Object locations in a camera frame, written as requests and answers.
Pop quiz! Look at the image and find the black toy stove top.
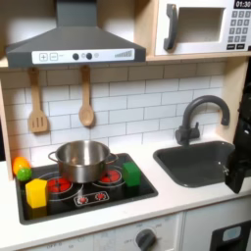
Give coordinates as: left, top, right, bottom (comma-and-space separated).
15, 152, 159, 226

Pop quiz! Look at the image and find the orange toy fruit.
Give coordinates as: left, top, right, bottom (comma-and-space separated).
12, 156, 31, 176

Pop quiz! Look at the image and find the wooden slotted spatula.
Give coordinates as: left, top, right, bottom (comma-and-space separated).
26, 67, 50, 134

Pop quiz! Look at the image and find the grey oven knob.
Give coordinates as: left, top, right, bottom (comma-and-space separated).
134, 228, 157, 251

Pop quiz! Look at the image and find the yellow toy block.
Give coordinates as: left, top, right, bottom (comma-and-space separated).
25, 177, 49, 210

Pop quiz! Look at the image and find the wooden spoon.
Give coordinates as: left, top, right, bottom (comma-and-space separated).
77, 65, 96, 128

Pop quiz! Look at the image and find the small green toy ball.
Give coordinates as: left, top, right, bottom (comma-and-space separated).
16, 167, 33, 182

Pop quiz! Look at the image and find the steel pot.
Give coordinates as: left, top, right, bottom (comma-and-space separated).
47, 139, 120, 184

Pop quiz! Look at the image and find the green toy block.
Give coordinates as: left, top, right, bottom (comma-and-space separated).
122, 161, 142, 188

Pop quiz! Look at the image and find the white toy microwave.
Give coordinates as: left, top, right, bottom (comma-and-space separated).
154, 0, 251, 57

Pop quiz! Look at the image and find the dark grey tap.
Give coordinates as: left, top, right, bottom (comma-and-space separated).
175, 94, 231, 146

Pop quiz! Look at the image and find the grey range hood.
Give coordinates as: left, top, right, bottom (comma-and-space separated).
5, 0, 147, 70

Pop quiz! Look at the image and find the dark grey sink basin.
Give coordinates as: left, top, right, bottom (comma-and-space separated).
152, 140, 251, 189

